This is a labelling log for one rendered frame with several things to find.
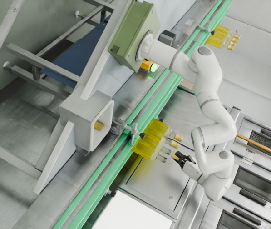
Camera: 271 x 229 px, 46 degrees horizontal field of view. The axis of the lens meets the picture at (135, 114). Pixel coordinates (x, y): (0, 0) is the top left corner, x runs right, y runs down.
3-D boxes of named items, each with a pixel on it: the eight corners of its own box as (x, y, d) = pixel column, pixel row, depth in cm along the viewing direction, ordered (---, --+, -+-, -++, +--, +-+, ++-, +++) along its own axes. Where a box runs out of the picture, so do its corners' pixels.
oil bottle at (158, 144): (124, 137, 174) (159, 155, 169) (125, 131, 169) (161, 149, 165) (129, 130, 177) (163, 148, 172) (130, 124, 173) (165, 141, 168)
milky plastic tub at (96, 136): (75, 145, 149) (91, 154, 147) (75, 113, 132) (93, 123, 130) (96, 121, 160) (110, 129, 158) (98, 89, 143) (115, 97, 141)
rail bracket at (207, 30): (194, 28, 222) (213, 36, 219) (198, 19, 217) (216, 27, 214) (197, 26, 225) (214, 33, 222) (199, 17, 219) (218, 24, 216)
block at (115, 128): (106, 131, 163) (118, 137, 161) (108, 119, 156) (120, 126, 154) (110, 127, 165) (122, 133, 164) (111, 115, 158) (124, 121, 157)
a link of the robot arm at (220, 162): (222, 142, 144) (189, 150, 144) (225, 116, 127) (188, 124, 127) (235, 175, 134) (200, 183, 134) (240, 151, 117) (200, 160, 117)
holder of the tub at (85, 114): (75, 151, 153) (88, 158, 151) (74, 113, 132) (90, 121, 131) (94, 127, 164) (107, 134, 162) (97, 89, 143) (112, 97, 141)
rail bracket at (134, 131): (118, 140, 163) (140, 151, 160) (121, 118, 150) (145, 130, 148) (121, 136, 165) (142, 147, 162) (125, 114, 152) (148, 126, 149)
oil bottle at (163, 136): (129, 129, 177) (164, 147, 172) (130, 123, 173) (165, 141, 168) (134, 123, 181) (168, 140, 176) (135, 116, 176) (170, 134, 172)
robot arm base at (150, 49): (132, 54, 137) (165, 69, 134) (145, 27, 136) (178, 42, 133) (140, 61, 153) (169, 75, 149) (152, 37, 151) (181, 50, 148)
